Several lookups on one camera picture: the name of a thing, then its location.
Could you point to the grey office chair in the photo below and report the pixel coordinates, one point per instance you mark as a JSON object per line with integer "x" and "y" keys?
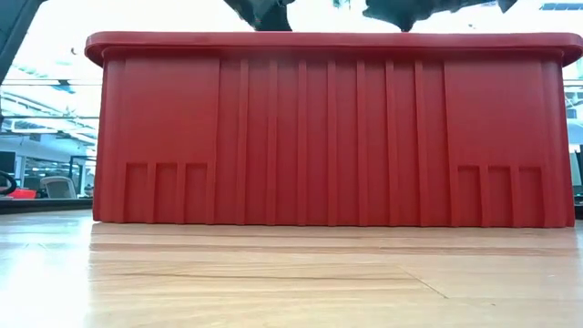
{"x": 58, "y": 187}

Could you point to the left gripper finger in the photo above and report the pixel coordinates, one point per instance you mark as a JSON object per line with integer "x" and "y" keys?
{"x": 273, "y": 22}

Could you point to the red plastic bin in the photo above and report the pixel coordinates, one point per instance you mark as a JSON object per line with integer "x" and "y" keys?
{"x": 319, "y": 136}

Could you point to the black table frame rails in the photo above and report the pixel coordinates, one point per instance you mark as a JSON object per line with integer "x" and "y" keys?
{"x": 45, "y": 206}

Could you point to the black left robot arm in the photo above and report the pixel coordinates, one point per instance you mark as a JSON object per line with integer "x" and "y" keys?
{"x": 16, "y": 27}

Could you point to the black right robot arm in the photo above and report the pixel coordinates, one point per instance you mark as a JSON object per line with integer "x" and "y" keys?
{"x": 506, "y": 4}

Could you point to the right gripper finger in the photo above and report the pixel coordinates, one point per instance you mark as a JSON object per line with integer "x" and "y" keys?
{"x": 404, "y": 23}

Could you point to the black computer screen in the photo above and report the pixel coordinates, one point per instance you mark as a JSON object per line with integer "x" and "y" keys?
{"x": 7, "y": 161}

